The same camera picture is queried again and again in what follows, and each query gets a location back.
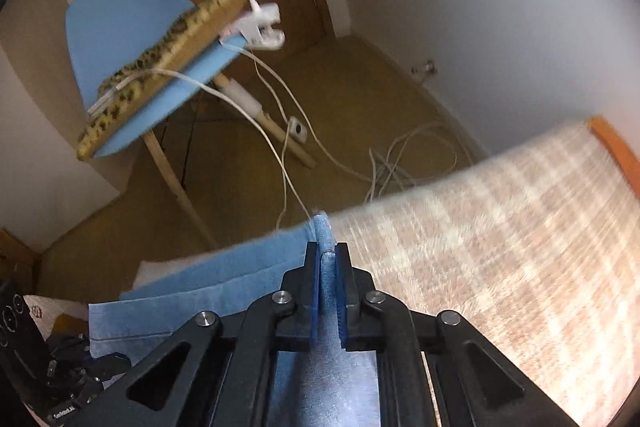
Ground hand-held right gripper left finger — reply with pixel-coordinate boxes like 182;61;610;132
65;241;321;427

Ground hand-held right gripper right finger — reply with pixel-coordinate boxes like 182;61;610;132
335;242;582;427

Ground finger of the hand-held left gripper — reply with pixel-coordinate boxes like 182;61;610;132
75;332;132;395

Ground blue pants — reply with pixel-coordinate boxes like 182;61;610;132
88;210;380;427

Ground white printed cloth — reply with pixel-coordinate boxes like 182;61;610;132
22;294;92;344

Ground wooden cabinet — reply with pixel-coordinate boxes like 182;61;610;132
0;228;42;290

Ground white sheet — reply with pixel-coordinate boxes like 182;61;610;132
134;258;211;294

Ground beige plaid blanket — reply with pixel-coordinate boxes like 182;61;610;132
329;119;640;427

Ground leopard print cushion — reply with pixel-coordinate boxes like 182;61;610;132
75;0;250;160

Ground blue chair with wooden legs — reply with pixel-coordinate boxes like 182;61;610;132
64;0;319;253

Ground tangled white cable bundle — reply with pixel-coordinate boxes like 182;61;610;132
364;121;475;204

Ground white lamp cable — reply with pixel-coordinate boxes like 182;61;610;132
239;47;377;184

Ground orange bed frame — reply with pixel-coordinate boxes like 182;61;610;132
587;116;640;200

